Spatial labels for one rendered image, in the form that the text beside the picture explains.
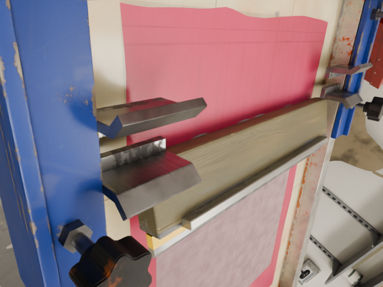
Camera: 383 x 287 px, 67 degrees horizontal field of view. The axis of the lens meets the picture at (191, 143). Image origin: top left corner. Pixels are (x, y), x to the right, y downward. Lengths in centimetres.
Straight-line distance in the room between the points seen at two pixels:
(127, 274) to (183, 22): 21
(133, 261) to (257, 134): 25
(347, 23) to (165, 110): 48
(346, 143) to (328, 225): 78
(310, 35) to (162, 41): 31
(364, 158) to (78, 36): 238
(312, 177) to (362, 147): 179
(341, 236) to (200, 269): 245
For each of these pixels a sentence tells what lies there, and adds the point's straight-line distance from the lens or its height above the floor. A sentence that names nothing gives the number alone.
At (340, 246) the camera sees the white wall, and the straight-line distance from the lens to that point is 292.
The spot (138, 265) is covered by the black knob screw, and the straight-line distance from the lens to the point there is 17.
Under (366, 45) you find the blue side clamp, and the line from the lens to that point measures 65.
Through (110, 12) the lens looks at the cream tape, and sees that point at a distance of 24.
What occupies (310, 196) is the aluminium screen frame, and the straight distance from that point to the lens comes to 71.
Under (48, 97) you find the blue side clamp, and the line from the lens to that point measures 17.
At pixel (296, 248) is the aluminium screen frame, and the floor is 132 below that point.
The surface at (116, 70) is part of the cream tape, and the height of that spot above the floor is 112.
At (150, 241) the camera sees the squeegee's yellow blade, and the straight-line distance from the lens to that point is 29.
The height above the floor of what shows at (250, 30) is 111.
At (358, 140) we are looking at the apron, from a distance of 244.
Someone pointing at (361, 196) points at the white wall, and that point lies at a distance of 264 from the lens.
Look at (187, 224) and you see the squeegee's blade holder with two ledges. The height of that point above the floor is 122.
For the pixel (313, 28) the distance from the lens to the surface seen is 53.
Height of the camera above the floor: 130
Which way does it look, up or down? 26 degrees down
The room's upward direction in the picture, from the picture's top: 135 degrees clockwise
